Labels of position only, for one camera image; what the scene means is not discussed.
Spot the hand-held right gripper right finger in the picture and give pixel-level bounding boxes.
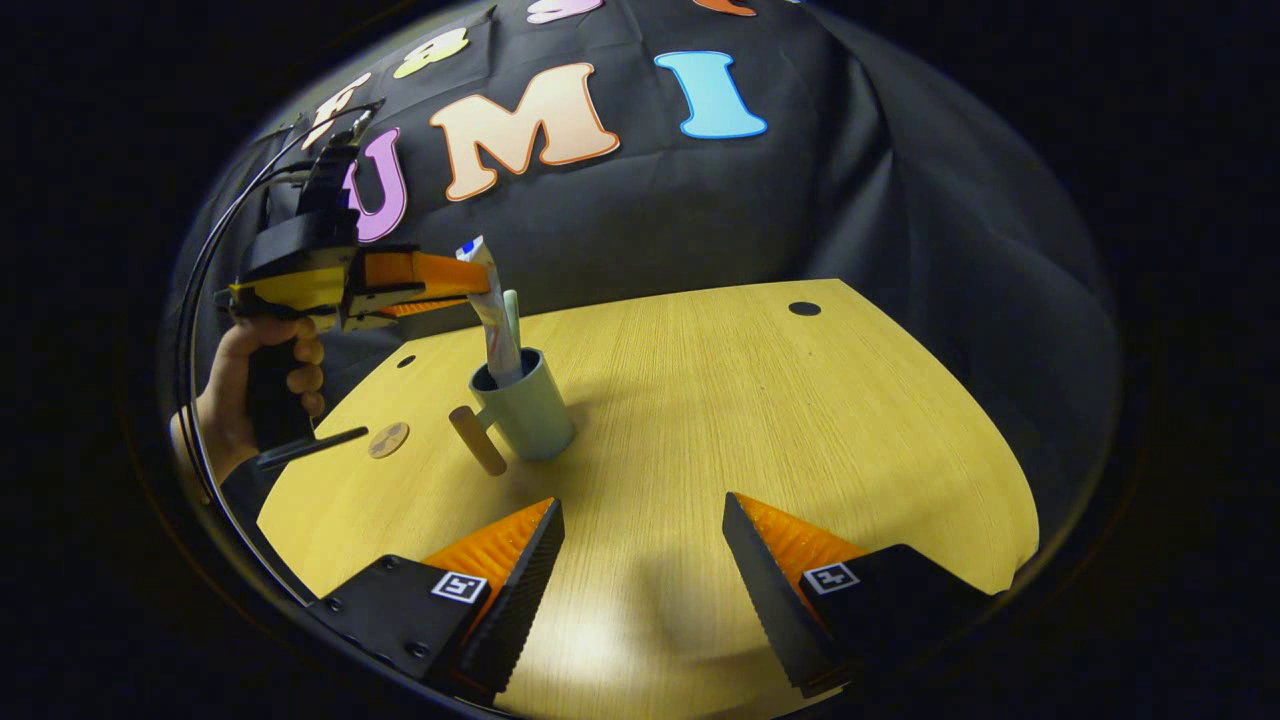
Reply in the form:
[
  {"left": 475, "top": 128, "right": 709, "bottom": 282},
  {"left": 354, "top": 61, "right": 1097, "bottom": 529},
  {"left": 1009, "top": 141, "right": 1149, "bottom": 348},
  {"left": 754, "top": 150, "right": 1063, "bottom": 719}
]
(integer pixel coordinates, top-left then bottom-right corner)
[{"left": 722, "top": 490, "right": 1001, "bottom": 699}]

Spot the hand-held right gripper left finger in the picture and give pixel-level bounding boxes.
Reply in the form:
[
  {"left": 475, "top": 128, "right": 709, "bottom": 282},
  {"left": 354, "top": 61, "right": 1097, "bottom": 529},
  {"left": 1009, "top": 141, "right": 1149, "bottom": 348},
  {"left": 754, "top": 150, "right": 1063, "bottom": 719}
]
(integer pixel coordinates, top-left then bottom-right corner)
[{"left": 308, "top": 497, "right": 566, "bottom": 701}]

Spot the white toothpaste tube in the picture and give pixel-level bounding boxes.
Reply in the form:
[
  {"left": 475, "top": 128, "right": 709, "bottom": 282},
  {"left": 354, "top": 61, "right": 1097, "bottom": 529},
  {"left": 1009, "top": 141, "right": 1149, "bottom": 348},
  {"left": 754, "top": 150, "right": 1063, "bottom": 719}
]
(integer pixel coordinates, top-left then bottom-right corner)
[{"left": 456, "top": 236, "right": 525, "bottom": 389}]

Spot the pale green cup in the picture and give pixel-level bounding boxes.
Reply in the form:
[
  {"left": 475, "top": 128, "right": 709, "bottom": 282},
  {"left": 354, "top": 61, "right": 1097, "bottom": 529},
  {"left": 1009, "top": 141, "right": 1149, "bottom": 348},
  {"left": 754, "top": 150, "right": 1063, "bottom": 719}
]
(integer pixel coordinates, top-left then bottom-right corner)
[{"left": 448, "top": 347, "right": 577, "bottom": 477}]

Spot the wooden desktop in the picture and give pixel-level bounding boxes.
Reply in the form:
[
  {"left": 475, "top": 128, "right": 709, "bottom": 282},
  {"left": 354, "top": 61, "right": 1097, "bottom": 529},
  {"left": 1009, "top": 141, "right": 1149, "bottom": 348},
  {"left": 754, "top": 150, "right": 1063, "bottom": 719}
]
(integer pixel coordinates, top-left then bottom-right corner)
[{"left": 257, "top": 278, "right": 1041, "bottom": 720}]

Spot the black backdrop cloth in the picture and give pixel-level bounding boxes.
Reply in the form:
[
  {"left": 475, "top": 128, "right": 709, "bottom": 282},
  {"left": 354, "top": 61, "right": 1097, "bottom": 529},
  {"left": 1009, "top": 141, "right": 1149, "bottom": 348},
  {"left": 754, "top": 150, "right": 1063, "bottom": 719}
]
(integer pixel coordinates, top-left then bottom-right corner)
[{"left": 165, "top": 0, "right": 1121, "bottom": 561}]

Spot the black cable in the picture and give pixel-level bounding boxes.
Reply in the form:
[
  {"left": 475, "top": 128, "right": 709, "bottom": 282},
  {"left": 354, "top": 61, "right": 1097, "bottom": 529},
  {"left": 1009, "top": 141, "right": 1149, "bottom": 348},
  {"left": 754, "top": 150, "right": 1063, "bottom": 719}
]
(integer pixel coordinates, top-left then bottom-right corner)
[{"left": 172, "top": 98, "right": 386, "bottom": 606}]

